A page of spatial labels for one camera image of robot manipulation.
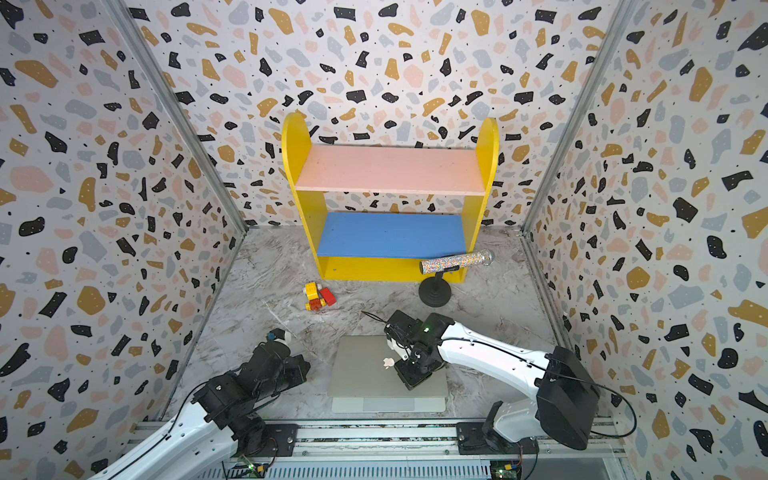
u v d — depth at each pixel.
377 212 1.21
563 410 0.40
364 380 0.79
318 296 0.97
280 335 0.74
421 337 0.56
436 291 1.00
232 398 0.54
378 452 0.73
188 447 0.50
